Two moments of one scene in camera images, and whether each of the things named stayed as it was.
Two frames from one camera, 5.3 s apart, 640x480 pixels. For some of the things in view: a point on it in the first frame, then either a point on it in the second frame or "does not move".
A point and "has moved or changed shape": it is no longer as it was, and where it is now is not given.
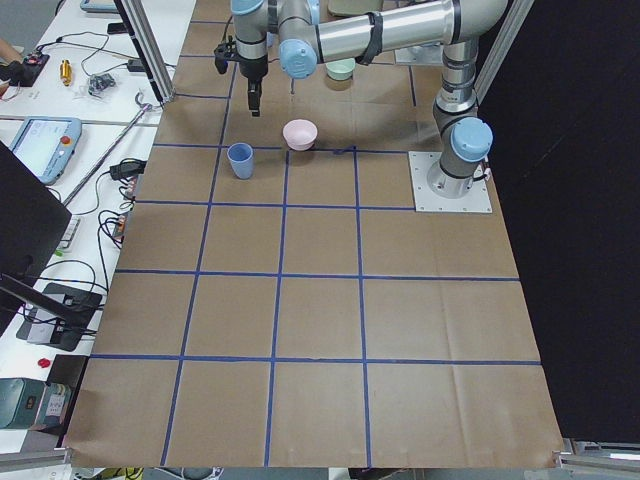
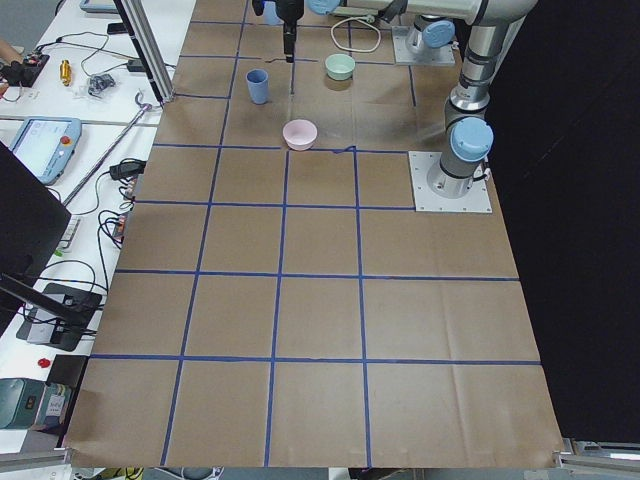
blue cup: (240, 156) has moved or changed shape
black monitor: (33, 228) does not move
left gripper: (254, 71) -> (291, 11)
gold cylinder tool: (65, 72) does not move
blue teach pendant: (46, 145) does not move
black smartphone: (116, 28) does not move
